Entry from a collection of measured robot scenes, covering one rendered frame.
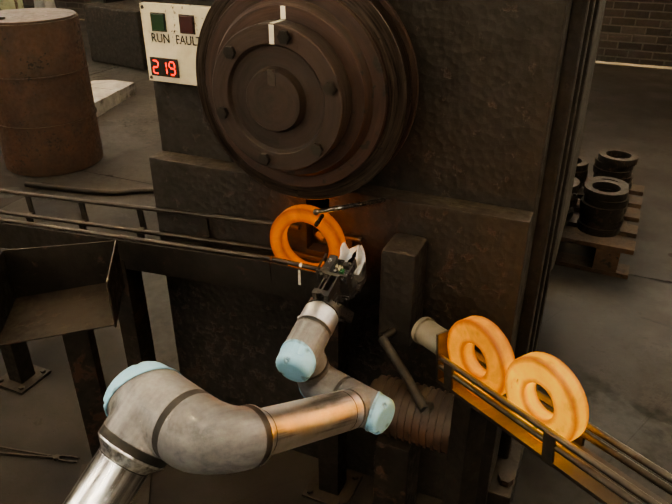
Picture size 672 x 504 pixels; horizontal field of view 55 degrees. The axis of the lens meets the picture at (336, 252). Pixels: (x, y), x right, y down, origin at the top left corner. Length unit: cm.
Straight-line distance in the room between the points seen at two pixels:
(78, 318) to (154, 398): 63
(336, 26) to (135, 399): 73
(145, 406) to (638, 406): 174
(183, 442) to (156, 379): 12
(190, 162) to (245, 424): 86
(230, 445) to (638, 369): 182
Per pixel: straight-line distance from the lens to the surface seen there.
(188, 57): 162
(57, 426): 227
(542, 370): 111
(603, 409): 232
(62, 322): 162
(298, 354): 123
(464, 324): 122
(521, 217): 139
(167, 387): 102
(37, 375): 249
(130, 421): 103
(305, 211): 145
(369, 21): 124
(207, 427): 97
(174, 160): 170
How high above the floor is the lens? 145
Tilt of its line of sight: 28 degrees down
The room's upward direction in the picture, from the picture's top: straight up
